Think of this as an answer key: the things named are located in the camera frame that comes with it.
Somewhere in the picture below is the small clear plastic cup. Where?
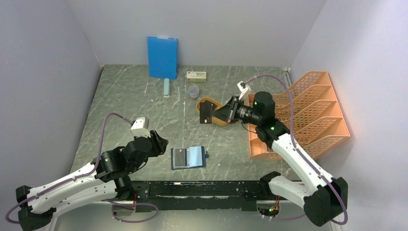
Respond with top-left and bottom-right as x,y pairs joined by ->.
188,86 -> 200,100

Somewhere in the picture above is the black VIP card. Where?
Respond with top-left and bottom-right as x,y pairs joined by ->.
171,148 -> 187,169
199,101 -> 212,124

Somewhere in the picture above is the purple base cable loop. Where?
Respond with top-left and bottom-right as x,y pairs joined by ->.
111,199 -> 159,223

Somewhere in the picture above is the orange file organizer rack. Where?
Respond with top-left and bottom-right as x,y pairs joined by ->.
247,71 -> 350,160

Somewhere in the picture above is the dark blue card holder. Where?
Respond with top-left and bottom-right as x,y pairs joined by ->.
170,146 -> 209,170

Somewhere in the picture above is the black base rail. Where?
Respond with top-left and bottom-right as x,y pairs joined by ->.
121,171 -> 280,211

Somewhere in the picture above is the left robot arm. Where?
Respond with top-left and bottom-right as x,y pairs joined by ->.
16,130 -> 169,231

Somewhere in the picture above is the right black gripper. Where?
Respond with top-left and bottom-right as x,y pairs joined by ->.
211,95 -> 262,126

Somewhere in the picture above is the yellow oval tray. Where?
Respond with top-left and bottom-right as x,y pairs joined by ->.
196,97 -> 227,127

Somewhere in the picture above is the small red white box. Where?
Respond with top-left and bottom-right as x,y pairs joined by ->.
186,71 -> 207,82

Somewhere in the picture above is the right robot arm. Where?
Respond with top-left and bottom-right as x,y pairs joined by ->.
212,91 -> 348,227

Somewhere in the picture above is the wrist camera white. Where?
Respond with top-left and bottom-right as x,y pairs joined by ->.
130,117 -> 151,138
237,81 -> 252,102

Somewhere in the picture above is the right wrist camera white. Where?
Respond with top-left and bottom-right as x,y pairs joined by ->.
237,81 -> 252,102

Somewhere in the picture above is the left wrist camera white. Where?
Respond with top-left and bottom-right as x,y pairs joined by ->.
130,117 -> 151,138

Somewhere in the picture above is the blue board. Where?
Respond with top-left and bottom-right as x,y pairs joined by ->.
147,37 -> 178,80

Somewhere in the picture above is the light blue eraser stick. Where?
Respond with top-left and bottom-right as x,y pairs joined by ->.
163,78 -> 170,98

